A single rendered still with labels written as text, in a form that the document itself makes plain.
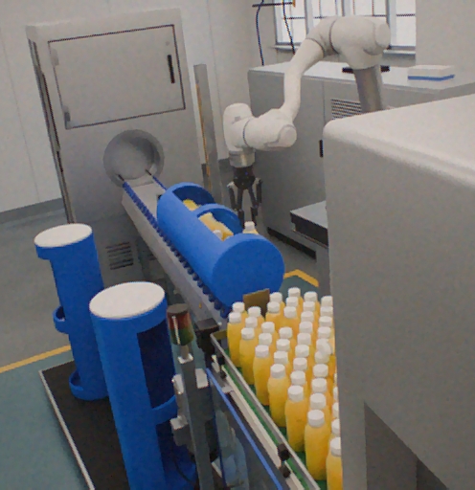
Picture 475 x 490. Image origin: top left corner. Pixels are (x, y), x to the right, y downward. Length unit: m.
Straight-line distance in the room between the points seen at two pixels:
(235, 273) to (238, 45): 5.77
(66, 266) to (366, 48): 1.70
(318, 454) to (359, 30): 1.46
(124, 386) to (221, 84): 5.73
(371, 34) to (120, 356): 1.45
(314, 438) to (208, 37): 6.45
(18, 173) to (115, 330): 4.98
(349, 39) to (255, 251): 0.83
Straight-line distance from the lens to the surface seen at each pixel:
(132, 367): 2.38
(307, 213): 2.84
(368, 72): 2.46
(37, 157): 7.17
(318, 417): 1.59
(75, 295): 3.20
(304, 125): 4.74
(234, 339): 2.08
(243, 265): 2.28
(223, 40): 7.76
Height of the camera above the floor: 2.05
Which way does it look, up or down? 22 degrees down
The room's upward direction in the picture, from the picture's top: 7 degrees counter-clockwise
